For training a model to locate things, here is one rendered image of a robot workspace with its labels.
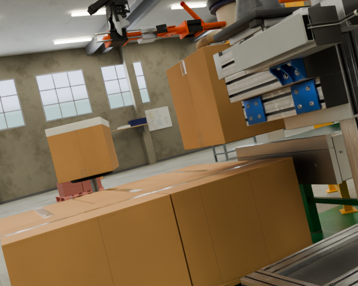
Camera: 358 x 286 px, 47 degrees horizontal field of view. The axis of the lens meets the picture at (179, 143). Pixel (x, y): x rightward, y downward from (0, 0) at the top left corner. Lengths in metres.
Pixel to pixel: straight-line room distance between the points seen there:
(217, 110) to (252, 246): 0.57
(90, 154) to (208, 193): 1.55
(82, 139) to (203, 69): 1.53
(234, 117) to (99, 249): 0.74
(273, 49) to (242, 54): 0.12
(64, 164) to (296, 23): 2.33
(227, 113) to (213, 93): 0.10
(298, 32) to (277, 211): 0.98
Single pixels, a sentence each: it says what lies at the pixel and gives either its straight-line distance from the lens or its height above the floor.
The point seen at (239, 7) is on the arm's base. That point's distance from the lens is 1.34.
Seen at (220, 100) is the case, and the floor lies 0.85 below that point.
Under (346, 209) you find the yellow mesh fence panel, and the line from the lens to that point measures 2.95.
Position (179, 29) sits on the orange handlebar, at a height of 1.20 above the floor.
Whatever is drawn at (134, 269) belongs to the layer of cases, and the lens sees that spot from 1.54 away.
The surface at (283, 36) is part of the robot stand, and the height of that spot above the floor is 0.92.
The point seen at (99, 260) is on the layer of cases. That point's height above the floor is 0.40.
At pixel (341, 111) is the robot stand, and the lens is 1.27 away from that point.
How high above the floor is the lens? 0.74
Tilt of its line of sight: 1 degrees down
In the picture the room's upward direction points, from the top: 14 degrees counter-clockwise
